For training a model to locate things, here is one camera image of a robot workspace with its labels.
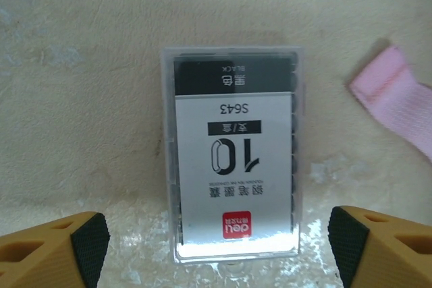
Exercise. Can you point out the pink school backpack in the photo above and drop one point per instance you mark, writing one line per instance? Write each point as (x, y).
(398, 106)

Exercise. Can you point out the clear pen refill box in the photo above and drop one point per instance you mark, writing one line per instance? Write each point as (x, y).
(233, 153)

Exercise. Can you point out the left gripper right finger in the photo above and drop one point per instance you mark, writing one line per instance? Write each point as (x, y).
(388, 254)

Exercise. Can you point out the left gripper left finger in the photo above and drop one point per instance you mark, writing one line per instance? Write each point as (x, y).
(44, 257)

